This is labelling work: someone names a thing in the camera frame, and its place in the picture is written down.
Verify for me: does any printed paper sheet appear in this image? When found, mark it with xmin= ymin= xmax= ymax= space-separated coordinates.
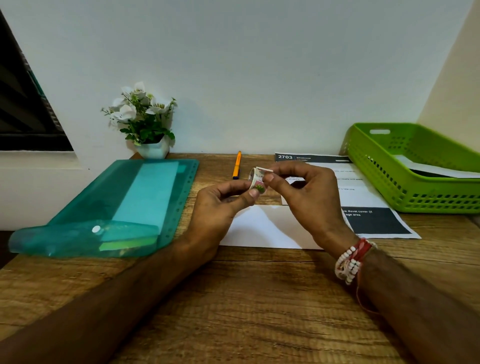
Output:
xmin=274 ymin=152 xmax=422 ymax=240

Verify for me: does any teal plastic document folder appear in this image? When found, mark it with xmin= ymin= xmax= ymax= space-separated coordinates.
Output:
xmin=8 ymin=158 xmax=200 ymax=259

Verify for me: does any person's left hand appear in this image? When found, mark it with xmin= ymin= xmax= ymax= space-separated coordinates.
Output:
xmin=184 ymin=179 xmax=261 ymax=253

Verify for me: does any patterned washi tape roll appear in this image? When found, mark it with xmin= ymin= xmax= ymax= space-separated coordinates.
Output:
xmin=248 ymin=167 xmax=274 ymax=195

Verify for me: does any white paper in basket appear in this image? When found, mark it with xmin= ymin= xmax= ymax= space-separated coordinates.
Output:
xmin=394 ymin=154 xmax=480 ymax=179

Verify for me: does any person's left forearm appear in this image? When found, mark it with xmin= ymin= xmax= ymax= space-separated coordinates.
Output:
xmin=0 ymin=239 xmax=216 ymax=364

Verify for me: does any person's right forearm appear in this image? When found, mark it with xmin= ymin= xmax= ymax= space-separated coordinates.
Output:
xmin=330 ymin=240 xmax=480 ymax=364

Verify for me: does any green plastic basket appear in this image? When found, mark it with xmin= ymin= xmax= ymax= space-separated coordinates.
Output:
xmin=339 ymin=122 xmax=480 ymax=214

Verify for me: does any red and white bead bracelet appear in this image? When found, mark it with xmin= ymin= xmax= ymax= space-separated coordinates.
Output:
xmin=334 ymin=238 xmax=377 ymax=286

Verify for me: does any white envelope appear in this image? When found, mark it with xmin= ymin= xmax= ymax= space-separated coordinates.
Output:
xmin=219 ymin=204 xmax=323 ymax=250

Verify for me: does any white flower potted plant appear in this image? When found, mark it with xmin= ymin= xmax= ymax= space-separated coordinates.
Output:
xmin=101 ymin=81 xmax=178 ymax=160

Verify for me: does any dark window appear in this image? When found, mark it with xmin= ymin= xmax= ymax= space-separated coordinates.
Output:
xmin=0 ymin=9 xmax=74 ymax=152

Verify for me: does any person's right hand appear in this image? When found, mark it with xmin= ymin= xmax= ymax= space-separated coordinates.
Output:
xmin=263 ymin=161 xmax=359 ymax=254

